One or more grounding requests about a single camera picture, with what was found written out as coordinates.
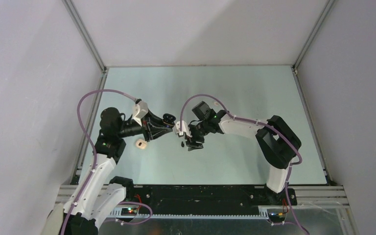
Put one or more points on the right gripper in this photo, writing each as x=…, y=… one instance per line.
x=191, y=142

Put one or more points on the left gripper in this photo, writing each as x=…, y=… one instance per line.
x=152, y=127

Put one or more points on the black earbud charging case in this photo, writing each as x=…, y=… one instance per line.
x=169, y=119

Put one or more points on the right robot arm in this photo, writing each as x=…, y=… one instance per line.
x=278, y=143

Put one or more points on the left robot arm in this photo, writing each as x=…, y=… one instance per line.
x=87, y=208

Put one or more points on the white earbud charging case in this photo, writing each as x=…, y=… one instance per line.
x=141, y=144

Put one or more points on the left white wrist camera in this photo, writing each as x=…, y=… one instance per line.
x=139, y=111

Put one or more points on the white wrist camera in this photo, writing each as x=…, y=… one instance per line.
x=139, y=111
x=180, y=128

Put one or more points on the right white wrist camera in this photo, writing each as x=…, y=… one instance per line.
x=180, y=128

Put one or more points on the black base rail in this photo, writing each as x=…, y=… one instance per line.
x=209, y=200

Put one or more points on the aluminium frame rail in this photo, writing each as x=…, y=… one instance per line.
x=308, y=197

